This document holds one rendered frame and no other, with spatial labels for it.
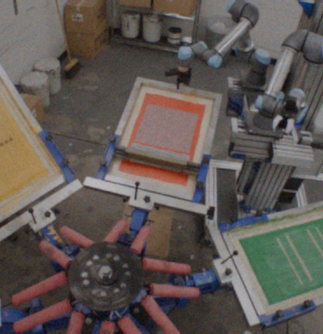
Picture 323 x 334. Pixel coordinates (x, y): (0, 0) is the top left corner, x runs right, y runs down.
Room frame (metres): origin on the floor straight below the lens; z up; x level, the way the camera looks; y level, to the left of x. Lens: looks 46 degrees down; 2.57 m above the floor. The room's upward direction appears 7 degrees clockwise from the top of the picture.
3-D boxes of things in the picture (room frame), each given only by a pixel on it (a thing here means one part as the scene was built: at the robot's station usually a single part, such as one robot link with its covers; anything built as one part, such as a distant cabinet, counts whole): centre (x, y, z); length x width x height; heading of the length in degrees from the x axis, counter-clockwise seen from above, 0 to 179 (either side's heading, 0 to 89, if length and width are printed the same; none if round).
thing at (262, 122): (1.72, -0.59, 1.31); 0.15 x 0.15 x 0.10
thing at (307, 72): (1.67, -0.71, 1.63); 0.15 x 0.12 x 0.55; 66
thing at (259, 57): (2.22, -0.58, 1.42); 0.13 x 0.12 x 0.14; 43
